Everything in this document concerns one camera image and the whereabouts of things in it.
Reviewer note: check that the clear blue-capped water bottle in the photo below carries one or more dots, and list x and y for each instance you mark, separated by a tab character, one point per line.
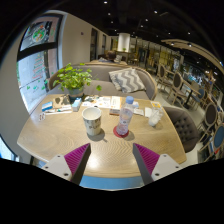
125	118

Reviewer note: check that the green potted plant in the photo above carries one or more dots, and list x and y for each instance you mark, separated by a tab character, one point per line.
73	78

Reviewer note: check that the white printed booklet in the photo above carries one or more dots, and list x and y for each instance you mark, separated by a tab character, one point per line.
139	111

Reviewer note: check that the white paper with pen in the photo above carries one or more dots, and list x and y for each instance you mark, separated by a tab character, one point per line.
60	109

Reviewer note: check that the small light blue box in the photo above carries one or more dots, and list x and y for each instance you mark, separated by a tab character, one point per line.
76	105

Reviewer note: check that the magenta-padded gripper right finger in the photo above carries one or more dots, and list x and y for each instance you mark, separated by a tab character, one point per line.
146	160

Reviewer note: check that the flat round red coaster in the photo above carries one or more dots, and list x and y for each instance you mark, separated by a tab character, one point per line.
115	132

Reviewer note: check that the cream tissue box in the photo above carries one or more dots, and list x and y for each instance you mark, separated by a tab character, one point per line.
115	105

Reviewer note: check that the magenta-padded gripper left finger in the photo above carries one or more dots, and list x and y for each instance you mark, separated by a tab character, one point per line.
77	160

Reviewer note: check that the white printed leaflet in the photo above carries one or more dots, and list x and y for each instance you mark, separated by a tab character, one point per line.
100	101

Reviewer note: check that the group of ceiling lights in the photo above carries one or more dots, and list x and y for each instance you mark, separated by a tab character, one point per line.
146	20

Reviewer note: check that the person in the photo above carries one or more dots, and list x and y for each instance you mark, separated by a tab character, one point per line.
109	56

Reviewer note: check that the grey tufted armchair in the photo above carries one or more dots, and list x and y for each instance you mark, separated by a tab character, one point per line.
185	128

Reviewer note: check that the blue white card box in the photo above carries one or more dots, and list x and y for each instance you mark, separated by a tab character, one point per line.
47	106

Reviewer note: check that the grey white chevron cushion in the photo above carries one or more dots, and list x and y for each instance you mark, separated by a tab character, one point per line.
128	81

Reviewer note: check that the window with colourful stickers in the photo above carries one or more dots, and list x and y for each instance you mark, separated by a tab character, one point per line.
36	66

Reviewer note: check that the white printed mug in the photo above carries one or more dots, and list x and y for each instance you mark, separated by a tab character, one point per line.
91	121

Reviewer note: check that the group of dining chairs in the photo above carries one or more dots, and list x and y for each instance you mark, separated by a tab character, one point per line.
178	81

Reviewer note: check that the grey upholstered sofa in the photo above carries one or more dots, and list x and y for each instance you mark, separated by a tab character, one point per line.
100	71

